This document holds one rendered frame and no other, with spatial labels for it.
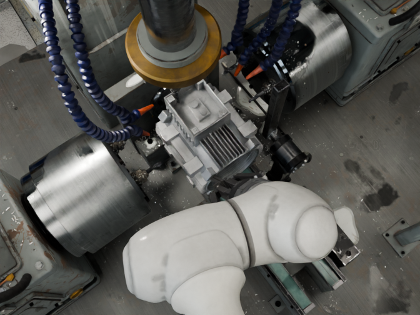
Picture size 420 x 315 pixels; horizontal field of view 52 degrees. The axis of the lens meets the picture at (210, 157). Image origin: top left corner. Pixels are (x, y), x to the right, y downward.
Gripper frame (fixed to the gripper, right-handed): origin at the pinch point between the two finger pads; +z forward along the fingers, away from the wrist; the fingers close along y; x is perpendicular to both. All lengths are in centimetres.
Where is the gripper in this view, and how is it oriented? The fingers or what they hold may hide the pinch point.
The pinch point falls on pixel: (220, 184)
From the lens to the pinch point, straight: 95.2
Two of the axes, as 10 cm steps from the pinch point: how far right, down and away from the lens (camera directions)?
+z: -2.8, -0.9, 9.6
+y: -8.0, 5.7, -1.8
